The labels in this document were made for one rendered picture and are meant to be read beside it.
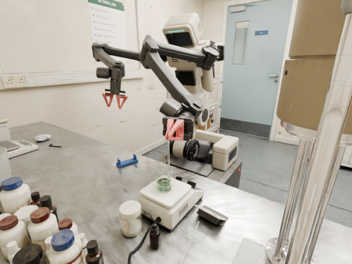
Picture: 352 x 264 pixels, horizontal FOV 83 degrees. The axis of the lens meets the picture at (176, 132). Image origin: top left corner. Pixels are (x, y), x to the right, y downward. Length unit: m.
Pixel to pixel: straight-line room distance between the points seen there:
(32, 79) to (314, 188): 1.84
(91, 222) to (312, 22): 0.68
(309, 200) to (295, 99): 0.11
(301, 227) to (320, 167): 0.06
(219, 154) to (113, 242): 1.18
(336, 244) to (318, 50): 0.59
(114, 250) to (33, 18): 1.74
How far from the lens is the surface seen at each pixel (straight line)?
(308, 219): 0.21
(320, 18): 0.25
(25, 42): 1.94
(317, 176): 0.19
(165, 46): 1.07
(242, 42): 3.57
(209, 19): 3.85
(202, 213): 0.67
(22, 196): 0.76
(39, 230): 0.62
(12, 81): 1.84
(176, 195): 0.61
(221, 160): 1.65
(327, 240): 0.74
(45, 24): 2.02
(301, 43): 0.26
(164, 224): 0.63
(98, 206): 0.76
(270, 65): 3.45
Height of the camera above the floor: 1.21
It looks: 19 degrees down
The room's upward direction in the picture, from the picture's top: straight up
